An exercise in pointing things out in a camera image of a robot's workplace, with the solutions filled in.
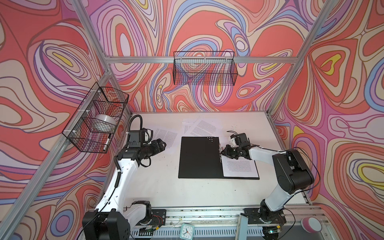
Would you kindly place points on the black marker pen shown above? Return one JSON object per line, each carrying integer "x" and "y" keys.
{"x": 107, "y": 142}

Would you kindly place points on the silver tape roll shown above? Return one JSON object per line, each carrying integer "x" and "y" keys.
{"x": 104, "y": 123}

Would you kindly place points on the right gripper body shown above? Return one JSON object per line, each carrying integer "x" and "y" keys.
{"x": 238, "y": 148}

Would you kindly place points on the red folder with black interior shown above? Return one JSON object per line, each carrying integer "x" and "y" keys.
{"x": 200, "y": 158}

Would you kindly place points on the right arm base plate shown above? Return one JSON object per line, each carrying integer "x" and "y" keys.
{"x": 264, "y": 216}

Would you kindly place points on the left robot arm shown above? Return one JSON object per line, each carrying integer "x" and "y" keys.
{"x": 109, "y": 220}

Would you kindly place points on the black wire basket back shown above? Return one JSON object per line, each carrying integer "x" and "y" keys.
{"x": 204, "y": 68}

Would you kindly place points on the black wire basket left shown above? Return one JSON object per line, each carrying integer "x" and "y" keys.
{"x": 80, "y": 131}

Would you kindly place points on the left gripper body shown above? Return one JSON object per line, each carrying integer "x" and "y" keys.
{"x": 149, "y": 149}

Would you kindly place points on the small teal clock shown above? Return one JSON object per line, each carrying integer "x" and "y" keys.
{"x": 187, "y": 232}

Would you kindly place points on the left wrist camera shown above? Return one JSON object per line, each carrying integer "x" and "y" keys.
{"x": 140, "y": 138}

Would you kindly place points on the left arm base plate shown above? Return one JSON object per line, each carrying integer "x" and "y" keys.
{"x": 153, "y": 217}

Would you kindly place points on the printed paper sheet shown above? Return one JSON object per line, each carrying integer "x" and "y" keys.
{"x": 186, "y": 124}
{"x": 241, "y": 168}
{"x": 167, "y": 136}
{"x": 203, "y": 128}

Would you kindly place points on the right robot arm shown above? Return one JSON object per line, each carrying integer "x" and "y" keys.
{"x": 292, "y": 172}

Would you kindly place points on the black wire basket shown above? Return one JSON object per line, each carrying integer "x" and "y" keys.
{"x": 80, "y": 131}
{"x": 204, "y": 68}

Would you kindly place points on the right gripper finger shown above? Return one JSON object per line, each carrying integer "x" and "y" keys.
{"x": 232, "y": 156}
{"x": 228, "y": 151}

